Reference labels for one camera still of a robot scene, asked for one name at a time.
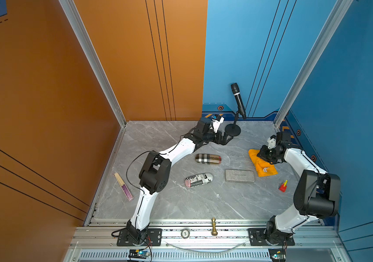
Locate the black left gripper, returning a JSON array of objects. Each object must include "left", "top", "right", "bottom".
[{"left": 202, "top": 129, "right": 234, "bottom": 146}]

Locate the yellow microfibre cloth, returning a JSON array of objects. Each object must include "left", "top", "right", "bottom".
[{"left": 248, "top": 149, "right": 278, "bottom": 178}]

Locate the plaid eyeglass pouch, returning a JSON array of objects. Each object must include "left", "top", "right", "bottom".
[{"left": 195, "top": 153, "right": 221, "bottom": 165}]

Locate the grey eyeglass case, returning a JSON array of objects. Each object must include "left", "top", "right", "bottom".
[{"left": 225, "top": 169, "right": 255, "bottom": 183}]

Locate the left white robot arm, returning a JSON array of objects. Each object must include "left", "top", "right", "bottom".
[{"left": 126, "top": 115, "right": 231, "bottom": 245}]

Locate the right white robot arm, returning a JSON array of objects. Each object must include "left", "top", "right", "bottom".
[{"left": 257, "top": 145, "right": 340, "bottom": 245}]

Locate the black microphone stand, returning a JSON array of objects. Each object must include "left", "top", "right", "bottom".
[{"left": 225, "top": 111, "right": 241, "bottom": 137}]

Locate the red small toy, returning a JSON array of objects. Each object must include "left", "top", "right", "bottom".
[{"left": 279, "top": 180, "right": 288, "bottom": 192}]

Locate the black microphone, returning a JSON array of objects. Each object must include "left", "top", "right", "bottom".
[{"left": 231, "top": 83, "right": 247, "bottom": 120}]

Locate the wooden folding fan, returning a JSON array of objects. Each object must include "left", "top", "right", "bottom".
[{"left": 114, "top": 172, "right": 134, "bottom": 202}]

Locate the brass chess piece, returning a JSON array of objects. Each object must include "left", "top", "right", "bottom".
[{"left": 211, "top": 217, "right": 218, "bottom": 236}]

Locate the right green circuit board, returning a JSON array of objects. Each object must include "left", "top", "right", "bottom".
[{"left": 268, "top": 249, "right": 287, "bottom": 262}]

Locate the green circuit board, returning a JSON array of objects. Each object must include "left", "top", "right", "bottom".
[
  {"left": 128, "top": 249, "right": 151, "bottom": 261},
  {"left": 268, "top": 249, "right": 287, "bottom": 262}
]

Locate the left green circuit board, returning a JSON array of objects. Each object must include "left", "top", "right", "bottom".
[{"left": 128, "top": 249, "right": 151, "bottom": 261}]

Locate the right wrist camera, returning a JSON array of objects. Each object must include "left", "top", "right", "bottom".
[{"left": 268, "top": 132, "right": 292, "bottom": 149}]

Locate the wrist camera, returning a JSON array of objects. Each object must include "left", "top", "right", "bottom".
[
  {"left": 268, "top": 132, "right": 292, "bottom": 149},
  {"left": 210, "top": 114, "right": 224, "bottom": 133}
]

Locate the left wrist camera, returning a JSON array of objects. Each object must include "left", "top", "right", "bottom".
[{"left": 210, "top": 114, "right": 224, "bottom": 133}]

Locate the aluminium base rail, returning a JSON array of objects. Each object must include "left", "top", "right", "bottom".
[{"left": 64, "top": 218, "right": 351, "bottom": 262}]

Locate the aluminium corner post right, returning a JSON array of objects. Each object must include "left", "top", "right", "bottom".
[{"left": 273, "top": 0, "right": 353, "bottom": 129}]

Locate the aluminium corner post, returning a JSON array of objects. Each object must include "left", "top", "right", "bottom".
[
  {"left": 58, "top": 0, "right": 128, "bottom": 127},
  {"left": 273, "top": 0, "right": 353, "bottom": 129}
]

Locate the aluminium corner post left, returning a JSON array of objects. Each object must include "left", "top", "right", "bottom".
[{"left": 58, "top": 0, "right": 128, "bottom": 127}]

